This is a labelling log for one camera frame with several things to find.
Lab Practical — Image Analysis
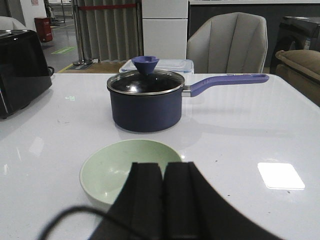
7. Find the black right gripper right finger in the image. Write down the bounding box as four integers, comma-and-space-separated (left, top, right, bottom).
164, 162, 278, 240

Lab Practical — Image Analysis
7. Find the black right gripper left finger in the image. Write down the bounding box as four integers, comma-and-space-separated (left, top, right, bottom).
92, 162, 163, 240

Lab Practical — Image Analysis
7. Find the green bowl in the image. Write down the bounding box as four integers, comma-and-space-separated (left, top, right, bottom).
79, 139, 182, 211

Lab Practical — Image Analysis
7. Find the dark blue saucepan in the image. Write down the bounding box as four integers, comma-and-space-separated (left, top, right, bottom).
107, 73, 269, 133

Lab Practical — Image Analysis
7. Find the glass pot lid purple knob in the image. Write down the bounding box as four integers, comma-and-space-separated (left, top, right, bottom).
106, 56, 185, 96

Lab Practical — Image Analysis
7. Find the clear plastic storage box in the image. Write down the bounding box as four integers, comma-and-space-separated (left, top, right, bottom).
119, 59, 194, 74

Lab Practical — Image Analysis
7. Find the beige upholstered chair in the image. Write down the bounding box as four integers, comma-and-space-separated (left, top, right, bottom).
186, 12, 268, 74

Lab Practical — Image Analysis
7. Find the black chrome toaster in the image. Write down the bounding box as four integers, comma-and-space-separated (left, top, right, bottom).
0, 29, 53, 119

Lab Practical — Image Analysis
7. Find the white cabinet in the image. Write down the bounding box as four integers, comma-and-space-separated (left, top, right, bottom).
141, 0, 189, 60

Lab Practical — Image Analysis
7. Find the red barrier belt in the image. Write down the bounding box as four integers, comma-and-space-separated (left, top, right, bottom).
78, 3, 138, 11

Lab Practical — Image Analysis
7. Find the red bin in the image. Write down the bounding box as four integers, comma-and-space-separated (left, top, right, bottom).
34, 17, 53, 43

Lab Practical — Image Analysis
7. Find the white chair at left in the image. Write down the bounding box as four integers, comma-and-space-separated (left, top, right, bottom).
0, 16, 27, 30

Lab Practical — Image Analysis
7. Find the black cable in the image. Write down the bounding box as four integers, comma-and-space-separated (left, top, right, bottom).
37, 205, 111, 240

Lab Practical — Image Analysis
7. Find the stanchion post with base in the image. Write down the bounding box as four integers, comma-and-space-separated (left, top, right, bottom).
71, 0, 92, 66

